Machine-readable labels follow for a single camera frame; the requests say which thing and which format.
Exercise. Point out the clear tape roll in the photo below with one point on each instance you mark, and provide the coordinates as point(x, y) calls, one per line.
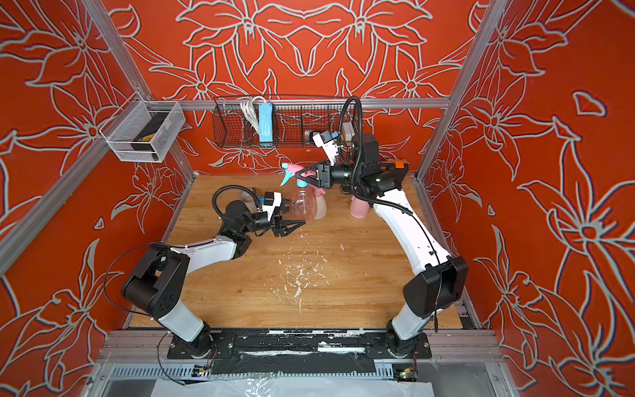
point(249, 197)

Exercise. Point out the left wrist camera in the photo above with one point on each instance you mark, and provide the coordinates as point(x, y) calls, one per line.
point(271, 203)

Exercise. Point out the pink spray bottle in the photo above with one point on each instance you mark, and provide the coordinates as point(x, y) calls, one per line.
point(359, 209)

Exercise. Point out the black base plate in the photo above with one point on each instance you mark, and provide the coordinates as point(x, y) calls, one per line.
point(312, 352)

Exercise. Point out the black box in bin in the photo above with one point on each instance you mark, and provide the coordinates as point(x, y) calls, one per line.
point(141, 142)

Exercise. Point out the black wire basket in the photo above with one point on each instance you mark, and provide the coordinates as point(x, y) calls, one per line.
point(296, 118)

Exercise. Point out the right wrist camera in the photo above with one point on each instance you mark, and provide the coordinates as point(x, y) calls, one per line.
point(329, 142)

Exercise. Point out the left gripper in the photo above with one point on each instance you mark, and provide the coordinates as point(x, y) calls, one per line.
point(273, 223)

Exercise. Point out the light blue box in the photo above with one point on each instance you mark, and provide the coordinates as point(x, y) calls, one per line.
point(266, 124)

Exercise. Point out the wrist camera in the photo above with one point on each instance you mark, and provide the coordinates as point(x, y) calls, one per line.
point(329, 142)
point(271, 203)

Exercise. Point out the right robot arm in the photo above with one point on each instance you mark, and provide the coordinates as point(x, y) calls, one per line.
point(438, 276)

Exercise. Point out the black orange tool case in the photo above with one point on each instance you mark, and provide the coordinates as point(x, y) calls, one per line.
point(401, 165)

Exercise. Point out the pink blue spray nozzle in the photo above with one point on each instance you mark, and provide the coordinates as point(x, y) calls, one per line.
point(290, 171)

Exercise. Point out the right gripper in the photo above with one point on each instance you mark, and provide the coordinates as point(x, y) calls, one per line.
point(325, 175)

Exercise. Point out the white spray bottle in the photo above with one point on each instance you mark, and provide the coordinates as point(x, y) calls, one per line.
point(321, 204)

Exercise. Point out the clear reddish spray bottle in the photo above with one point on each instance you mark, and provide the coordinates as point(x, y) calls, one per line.
point(304, 205)

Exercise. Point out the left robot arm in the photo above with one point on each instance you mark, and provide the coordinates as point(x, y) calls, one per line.
point(156, 283)

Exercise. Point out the clear plastic wall bin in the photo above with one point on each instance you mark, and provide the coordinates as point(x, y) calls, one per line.
point(122, 127)

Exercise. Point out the white adapter block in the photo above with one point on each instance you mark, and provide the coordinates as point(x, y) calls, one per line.
point(348, 132)

